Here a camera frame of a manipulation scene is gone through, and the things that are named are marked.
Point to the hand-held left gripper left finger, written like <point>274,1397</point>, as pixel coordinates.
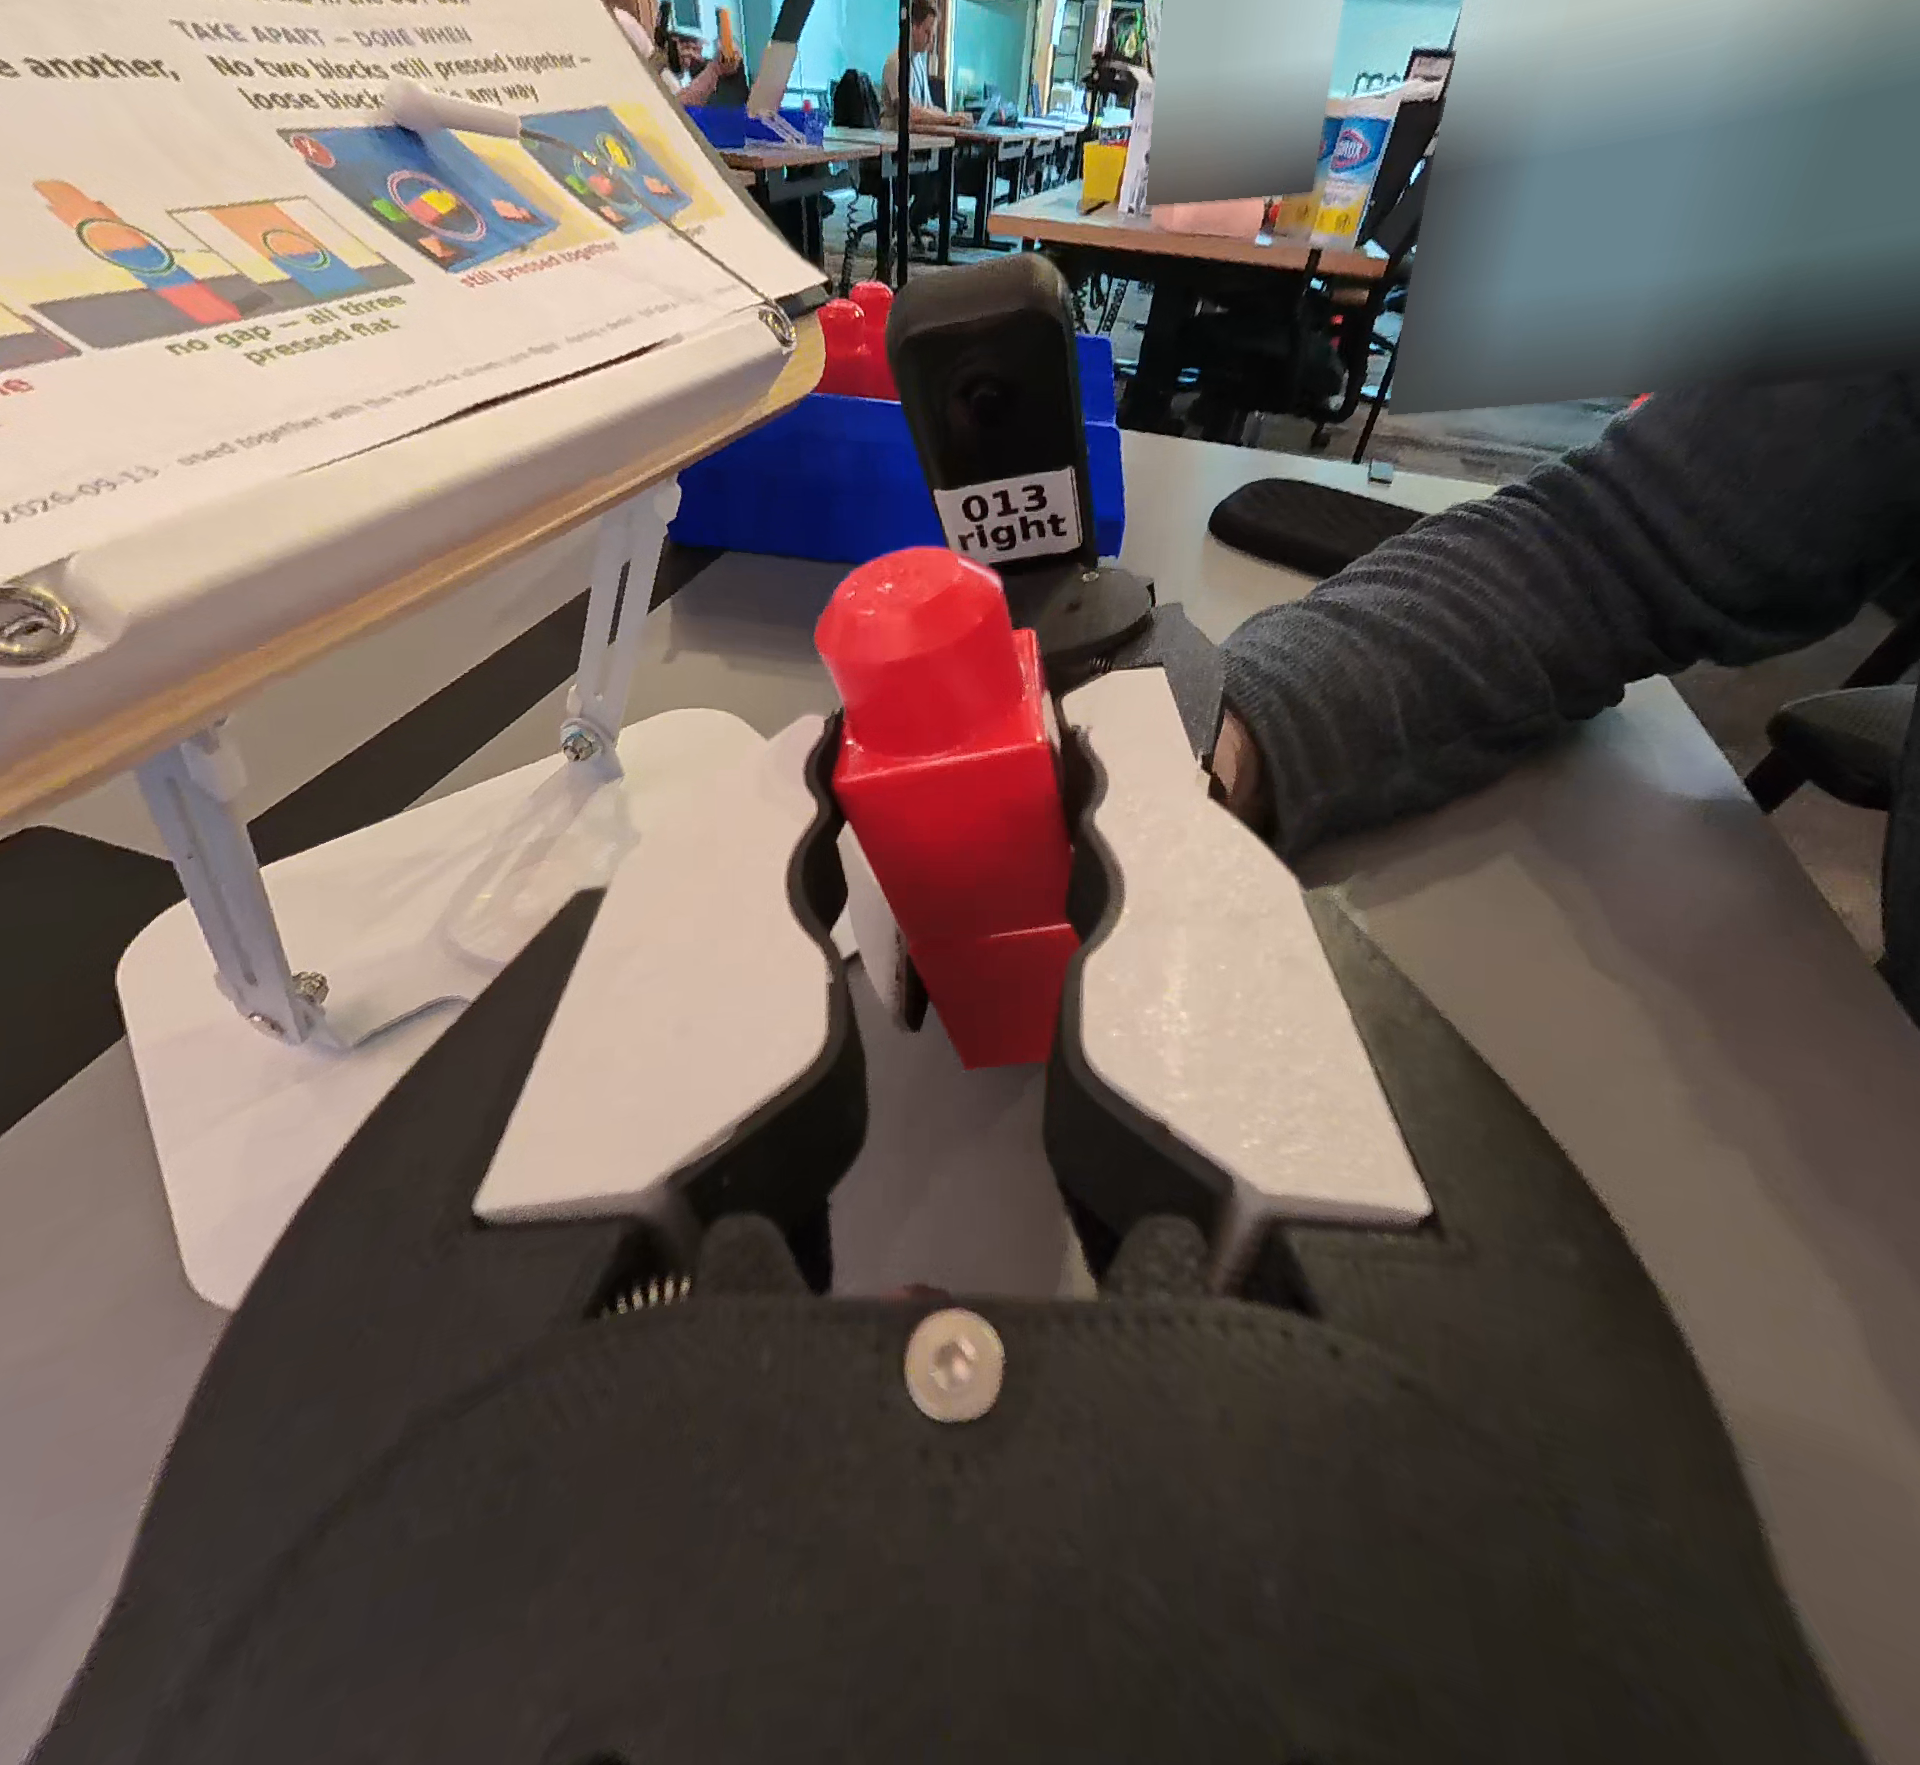
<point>675,1046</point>

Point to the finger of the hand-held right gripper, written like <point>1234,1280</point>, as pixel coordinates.
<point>1126,713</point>
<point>874,925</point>

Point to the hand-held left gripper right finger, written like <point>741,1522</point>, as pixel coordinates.
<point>1245,1030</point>

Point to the blue plastic bin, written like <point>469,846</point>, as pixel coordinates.
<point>735,131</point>
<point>780,474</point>

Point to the person's right forearm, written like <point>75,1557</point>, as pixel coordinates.
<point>1499,641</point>

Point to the grey desk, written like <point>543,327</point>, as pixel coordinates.
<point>1499,970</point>

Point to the person's right hand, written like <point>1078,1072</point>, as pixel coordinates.
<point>1234,761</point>

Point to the wooden work table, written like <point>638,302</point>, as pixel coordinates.
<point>1170,228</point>

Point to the black mesh wrist rest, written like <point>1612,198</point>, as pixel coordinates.
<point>1304,527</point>

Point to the yellow storage box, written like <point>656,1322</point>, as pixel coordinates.
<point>1103,168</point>

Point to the white wipes canister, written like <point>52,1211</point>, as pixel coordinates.
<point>1356,168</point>

